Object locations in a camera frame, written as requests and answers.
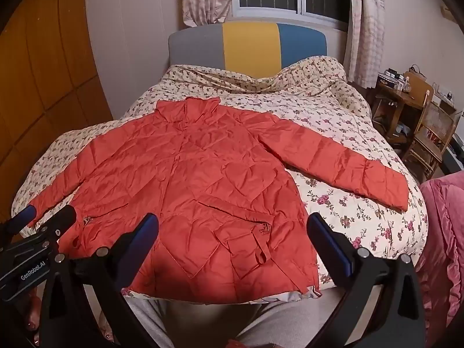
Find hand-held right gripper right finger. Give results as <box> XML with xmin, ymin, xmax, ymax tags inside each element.
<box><xmin>306</xmin><ymin>212</ymin><xmax>426</xmax><ymax>348</ymax></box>

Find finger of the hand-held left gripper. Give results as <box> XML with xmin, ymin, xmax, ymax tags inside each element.
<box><xmin>35</xmin><ymin>205</ymin><xmax>77</xmax><ymax>243</ymax></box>
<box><xmin>0</xmin><ymin>205</ymin><xmax>37</xmax><ymax>243</ymax></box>

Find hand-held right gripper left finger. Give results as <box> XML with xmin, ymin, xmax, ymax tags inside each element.
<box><xmin>38</xmin><ymin>213</ymin><xmax>171</xmax><ymax>348</ymax></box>

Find orange quilted jacket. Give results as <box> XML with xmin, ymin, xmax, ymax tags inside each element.
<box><xmin>27</xmin><ymin>96</ymin><xmax>409</xmax><ymax>303</ymax></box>

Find person's grey trousers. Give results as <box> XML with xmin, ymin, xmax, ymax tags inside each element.
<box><xmin>121</xmin><ymin>289</ymin><xmax>345</xmax><ymax>348</ymax></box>

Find pink ruffled blanket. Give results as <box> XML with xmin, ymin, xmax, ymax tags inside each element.
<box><xmin>414</xmin><ymin>175</ymin><xmax>464</xmax><ymax>336</ymax></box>

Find floral quilt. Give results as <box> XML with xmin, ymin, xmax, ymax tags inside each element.
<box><xmin>11</xmin><ymin>55</ymin><xmax>429</xmax><ymax>303</ymax></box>

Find wooden wardrobe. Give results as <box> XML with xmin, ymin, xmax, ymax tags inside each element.
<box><xmin>0</xmin><ymin>0</ymin><xmax>115</xmax><ymax>176</ymax></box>

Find wooden cane chair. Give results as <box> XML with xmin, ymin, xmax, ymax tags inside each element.
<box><xmin>402</xmin><ymin>101</ymin><xmax>464</xmax><ymax>182</ymax></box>

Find wooden desk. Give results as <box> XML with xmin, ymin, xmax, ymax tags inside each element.
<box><xmin>371</xmin><ymin>74</ymin><xmax>436</xmax><ymax>147</ymax></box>

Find dark box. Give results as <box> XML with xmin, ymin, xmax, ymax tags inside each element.
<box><xmin>377</xmin><ymin>68</ymin><xmax>401</xmax><ymax>89</ymax></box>

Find brown wooden board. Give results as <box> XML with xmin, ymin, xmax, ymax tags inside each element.
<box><xmin>403</xmin><ymin>71</ymin><xmax>434</xmax><ymax>106</ymax></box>

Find grey yellow blue headboard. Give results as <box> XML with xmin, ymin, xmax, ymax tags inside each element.
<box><xmin>168</xmin><ymin>22</ymin><xmax>328</xmax><ymax>80</ymax></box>

